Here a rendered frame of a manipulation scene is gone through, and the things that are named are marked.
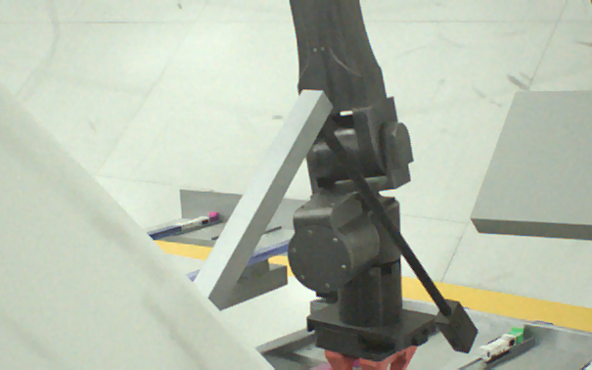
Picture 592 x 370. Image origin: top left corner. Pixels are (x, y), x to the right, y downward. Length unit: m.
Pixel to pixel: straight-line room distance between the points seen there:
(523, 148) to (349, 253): 0.78
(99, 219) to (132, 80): 3.14
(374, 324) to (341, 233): 0.12
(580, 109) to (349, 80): 0.77
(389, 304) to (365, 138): 0.15
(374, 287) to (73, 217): 0.75
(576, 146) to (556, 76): 0.99
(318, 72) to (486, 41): 1.83
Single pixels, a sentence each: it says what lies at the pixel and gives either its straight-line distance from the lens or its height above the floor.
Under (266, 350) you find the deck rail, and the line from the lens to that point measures 1.17.
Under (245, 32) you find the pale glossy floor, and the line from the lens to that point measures 3.19.
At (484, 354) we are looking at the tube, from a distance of 1.17.
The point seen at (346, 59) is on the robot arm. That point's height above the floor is 1.21.
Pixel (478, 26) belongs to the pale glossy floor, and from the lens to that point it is 2.77.
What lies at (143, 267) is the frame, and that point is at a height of 1.62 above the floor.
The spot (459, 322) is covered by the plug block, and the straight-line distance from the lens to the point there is 0.82.
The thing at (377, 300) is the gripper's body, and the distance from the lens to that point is 0.94.
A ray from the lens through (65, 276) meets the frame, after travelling 0.19.
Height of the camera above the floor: 1.75
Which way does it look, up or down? 41 degrees down
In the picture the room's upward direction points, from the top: 37 degrees counter-clockwise
